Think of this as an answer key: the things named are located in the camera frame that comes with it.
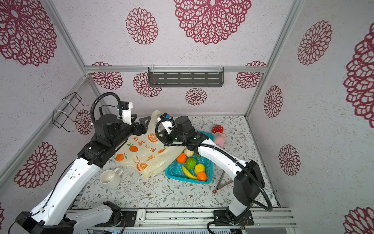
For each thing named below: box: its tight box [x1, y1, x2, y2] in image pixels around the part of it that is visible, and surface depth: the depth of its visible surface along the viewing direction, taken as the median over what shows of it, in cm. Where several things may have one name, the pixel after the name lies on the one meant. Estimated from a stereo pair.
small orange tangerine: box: [196, 171, 208, 182], surface depth 83 cm
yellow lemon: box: [194, 163, 206, 175], surface depth 88 cm
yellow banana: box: [181, 165, 199, 180], surface depth 88 cm
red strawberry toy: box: [211, 124, 225, 134], surface depth 108 cm
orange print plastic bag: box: [115, 110, 187, 179], surface depth 78 cm
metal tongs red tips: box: [212, 170, 235, 195], surface depth 87 cm
